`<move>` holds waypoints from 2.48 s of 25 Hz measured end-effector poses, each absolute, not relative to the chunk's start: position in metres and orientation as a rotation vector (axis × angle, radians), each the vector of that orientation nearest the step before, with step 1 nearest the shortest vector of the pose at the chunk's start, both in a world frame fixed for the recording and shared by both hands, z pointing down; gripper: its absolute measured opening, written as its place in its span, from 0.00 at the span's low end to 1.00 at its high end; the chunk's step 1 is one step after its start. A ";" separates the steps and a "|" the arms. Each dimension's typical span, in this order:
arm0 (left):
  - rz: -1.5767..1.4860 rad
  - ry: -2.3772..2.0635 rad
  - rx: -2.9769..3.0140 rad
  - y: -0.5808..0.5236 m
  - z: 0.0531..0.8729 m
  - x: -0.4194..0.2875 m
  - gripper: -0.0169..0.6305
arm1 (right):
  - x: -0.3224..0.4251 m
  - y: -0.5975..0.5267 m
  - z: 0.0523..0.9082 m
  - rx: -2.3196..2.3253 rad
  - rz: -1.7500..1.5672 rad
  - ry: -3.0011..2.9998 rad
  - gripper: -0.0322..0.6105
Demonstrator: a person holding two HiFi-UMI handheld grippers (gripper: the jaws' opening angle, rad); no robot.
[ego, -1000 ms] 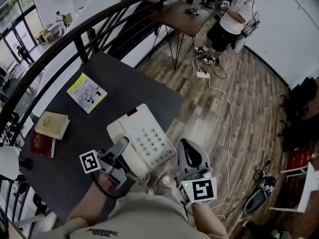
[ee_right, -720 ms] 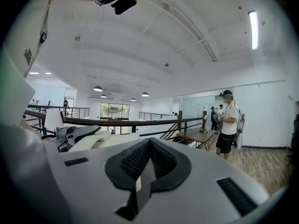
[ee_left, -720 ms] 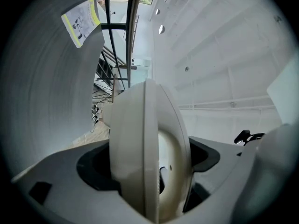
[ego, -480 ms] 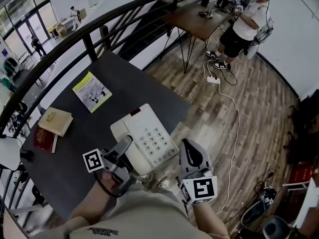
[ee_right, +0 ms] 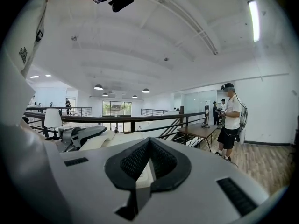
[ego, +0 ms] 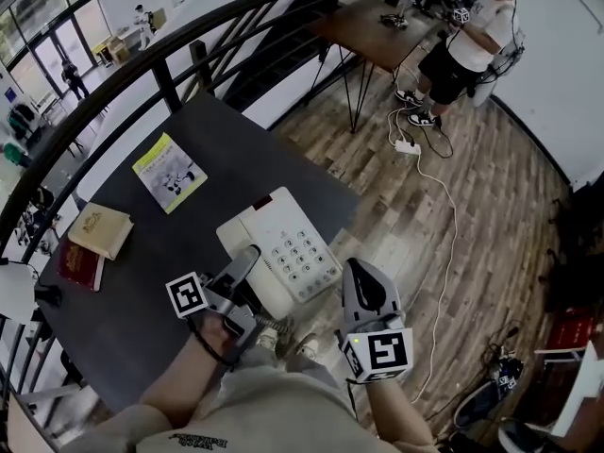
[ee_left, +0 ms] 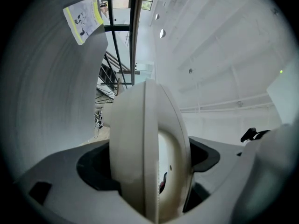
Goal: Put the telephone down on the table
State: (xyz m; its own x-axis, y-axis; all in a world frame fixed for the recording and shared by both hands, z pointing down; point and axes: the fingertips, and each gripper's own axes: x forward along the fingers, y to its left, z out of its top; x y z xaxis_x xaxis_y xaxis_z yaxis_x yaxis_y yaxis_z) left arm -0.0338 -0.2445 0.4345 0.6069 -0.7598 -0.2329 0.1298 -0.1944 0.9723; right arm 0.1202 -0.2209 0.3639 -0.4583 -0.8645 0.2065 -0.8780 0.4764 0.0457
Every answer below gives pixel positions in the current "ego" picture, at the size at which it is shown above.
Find person's beige shoe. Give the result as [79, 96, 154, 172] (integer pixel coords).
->
[257, 326, 280, 352]
[287, 331, 323, 361]

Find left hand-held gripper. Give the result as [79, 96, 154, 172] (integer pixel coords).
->
[165, 246, 263, 365]

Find beige hardcover book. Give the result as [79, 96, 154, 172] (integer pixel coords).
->
[67, 201, 135, 261]

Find cardboard box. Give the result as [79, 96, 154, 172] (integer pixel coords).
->
[93, 35, 129, 65]

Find long white power cable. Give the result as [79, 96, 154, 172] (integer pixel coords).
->
[409, 151, 459, 404]

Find person's left forearm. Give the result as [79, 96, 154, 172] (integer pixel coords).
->
[139, 342, 230, 424]

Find white shelf rack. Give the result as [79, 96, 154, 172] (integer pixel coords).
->
[535, 340, 604, 438]

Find white cord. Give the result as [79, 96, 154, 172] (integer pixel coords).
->
[254, 312, 292, 337]

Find person's beige shirt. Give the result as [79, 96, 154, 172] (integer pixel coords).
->
[60, 359, 443, 453]

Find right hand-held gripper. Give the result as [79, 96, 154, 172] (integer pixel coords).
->
[335, 258, 414, 385]

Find spare hand-held gripper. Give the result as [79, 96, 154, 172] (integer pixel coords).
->
[490, 354, 525, 391]

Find white telephone base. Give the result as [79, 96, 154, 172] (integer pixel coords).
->
[215, 186, 344, 321]

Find black metal staircase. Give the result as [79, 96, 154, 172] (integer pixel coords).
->
[221, 0, 353, 117]

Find black furniture piece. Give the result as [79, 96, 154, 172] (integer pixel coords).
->
[537, 172, 604, 315]

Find person's left hand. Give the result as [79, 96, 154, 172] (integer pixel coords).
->
[191, 313, 232, 362]

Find dark red hardcover book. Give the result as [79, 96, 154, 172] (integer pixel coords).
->
[57, 243, 106, 293]

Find red box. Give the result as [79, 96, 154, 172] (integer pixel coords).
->
[546, 307, 594, 354]

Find wooden table with black legs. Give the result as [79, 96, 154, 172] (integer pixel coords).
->
[304, 0, 454, 134]

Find desk lamp with white shade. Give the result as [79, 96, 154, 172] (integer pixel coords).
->
[0, 260, 62, 325]

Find person's right forearm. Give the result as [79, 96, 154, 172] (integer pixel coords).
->
[365, 374, 436, 447]

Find glass entrance doors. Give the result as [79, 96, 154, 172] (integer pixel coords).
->
[0, 0, 103, 112]

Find yellow and white booklet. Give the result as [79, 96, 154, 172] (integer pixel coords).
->
[131, 132, 209, 215]

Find dark oval bag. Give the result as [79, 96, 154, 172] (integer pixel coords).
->
[455, 379, 502, 429]

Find person's left beige shoe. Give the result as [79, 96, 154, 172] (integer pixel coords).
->
[257, 326, 280, 352]

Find person's right beige shoe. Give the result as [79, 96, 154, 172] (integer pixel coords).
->
[287, 331, 323, 361]

